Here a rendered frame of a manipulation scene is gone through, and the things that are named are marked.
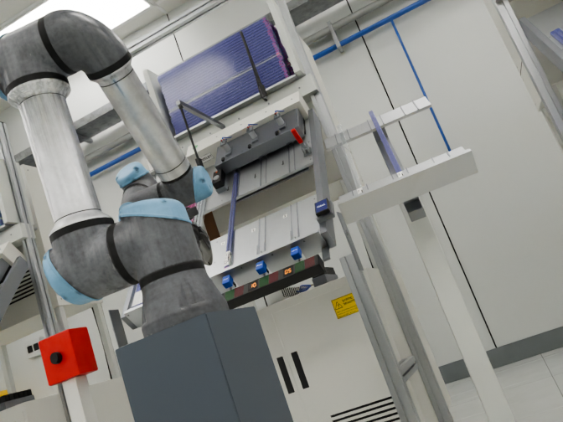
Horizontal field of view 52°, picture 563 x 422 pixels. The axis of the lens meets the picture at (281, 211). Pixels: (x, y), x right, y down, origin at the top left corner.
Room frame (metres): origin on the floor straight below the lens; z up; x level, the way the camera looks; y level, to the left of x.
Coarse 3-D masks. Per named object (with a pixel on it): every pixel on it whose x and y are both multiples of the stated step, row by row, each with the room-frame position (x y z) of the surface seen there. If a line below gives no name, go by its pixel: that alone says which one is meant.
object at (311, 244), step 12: (300, 240) 1.57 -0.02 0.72; (312, 240) 1.57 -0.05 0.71; (324, 240) 1.58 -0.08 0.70; (264, 252) 1.60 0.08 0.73; (276, 252) 1.59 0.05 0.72; (288, 252) 1.60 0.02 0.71; (312, 252) 1.60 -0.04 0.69; (240, 264) 1.62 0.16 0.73; (252, 264) 1.62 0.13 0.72; (276, 264) 1.63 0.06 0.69; (288, 264) 1.63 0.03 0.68; (216, 276) 1.65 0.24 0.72; (240, 276) 1.66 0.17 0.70; (252, 276) 1.66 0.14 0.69; (228, 288) 1.69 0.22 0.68; (132, 312) 1.74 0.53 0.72
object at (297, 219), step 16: (288, 208) 1.71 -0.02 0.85; (304, 208) 1.68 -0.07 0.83; (256, 224) 1.74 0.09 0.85; (272, 224) 1.70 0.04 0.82; (288, 224) 1.67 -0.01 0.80; (304, 224) 1.63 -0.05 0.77; (224, 240) 1.77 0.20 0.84; (240, 240) 1.73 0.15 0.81; (256, 240) 1.69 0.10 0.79; (272, 240) 1.66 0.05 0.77; (288, 240) 1.62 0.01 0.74; (224, 256) 1.72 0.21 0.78; (240, 256) 1.68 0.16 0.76; (208, 272) 1.71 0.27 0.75
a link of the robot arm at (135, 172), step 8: (128, 168) 1.30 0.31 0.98; (136, 168) 1.29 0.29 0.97; (144, 168) 1.31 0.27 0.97; (120, 176) 1.29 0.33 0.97; (128, 176) 1.28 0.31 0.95; (136, 176) 1.29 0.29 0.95; (144, 176) 1.30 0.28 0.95; (120, 184) 1.30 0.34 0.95; (128, 184) 1.29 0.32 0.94; (144, 184) 1.29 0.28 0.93; (152, 184) 1.32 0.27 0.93
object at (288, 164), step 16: (256, 160) 1.98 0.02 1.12; (272, 160) 1.93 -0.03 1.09; (288, 160) 1.88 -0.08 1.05; (304, 160) 1.84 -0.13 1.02; (240, 176) 1.97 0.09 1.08; (256, 176) 1.92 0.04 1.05; (272, 176) 1.87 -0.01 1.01; (288, 176) 1.90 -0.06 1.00; (224, 192) 1.95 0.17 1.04; (240, 192) 1.90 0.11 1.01; (256, 192) 1.94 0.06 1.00; (208, 208) 1.93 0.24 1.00
